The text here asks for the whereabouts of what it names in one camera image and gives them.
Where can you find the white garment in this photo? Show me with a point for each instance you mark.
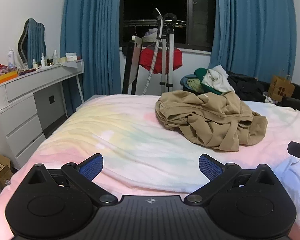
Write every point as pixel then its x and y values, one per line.
pixel 217 80

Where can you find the red garment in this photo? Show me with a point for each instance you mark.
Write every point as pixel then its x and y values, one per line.
pixel 176 60

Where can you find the brown paper bag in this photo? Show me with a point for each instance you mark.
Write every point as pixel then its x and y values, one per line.
pixel 280 87

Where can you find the orange tray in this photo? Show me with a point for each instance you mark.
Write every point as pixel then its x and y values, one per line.
pixel 2 80

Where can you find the small pump bottle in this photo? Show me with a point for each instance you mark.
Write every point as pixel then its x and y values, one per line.
pixel 43 61

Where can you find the tissue box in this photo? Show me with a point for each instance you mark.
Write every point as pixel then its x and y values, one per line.
pixel 71 57

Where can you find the silver folding board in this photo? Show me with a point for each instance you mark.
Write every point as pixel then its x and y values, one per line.
pixel 132 65

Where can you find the black clothes pile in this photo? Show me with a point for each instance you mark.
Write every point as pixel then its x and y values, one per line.
pixel 245 87

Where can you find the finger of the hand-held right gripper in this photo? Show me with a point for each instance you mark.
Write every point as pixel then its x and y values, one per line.
pixel 296 148

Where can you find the wavy black-framed mirror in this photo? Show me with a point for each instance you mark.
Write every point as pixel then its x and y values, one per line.
pixel 35 42

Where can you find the garment steamer stand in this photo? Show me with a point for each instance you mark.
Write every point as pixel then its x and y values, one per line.
pixel 165 55

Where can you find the yellow-green garment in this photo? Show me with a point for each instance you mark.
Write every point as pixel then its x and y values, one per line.
pixel 193 85

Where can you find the dark window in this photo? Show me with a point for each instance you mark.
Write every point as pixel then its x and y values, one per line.
pixel 145 0

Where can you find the pastel tie-dye blanket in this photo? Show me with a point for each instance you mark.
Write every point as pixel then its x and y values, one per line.
pixel 130 140

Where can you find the patterned grey cloth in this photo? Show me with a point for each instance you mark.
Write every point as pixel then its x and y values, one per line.
pixel 270 98

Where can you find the cardboard boxes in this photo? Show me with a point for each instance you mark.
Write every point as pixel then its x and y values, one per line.
pixel 0 172

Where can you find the white bottle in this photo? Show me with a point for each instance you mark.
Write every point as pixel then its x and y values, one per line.
pixel 55 58

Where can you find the metal balcony rail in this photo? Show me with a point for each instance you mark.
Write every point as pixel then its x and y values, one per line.
pixel 140 21

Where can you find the blue-grey garment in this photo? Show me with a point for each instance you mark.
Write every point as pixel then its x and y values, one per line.
pixel 183 81

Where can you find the blue curtain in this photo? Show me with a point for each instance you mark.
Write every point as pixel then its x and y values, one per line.
pixel 90 42
pixel 252 30

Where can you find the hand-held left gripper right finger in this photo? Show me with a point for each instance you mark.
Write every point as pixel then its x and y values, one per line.
pixel 210 166

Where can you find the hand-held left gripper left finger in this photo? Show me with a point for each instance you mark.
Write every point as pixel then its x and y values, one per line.
pixel 91 166

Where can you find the white dresser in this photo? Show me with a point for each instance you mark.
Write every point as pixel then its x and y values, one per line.
pixel 22 120

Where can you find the white spray can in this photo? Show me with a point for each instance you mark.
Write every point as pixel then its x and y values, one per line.
pixel 11 58

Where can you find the tan T-shirt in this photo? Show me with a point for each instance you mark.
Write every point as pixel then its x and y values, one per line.
pixel 202 115

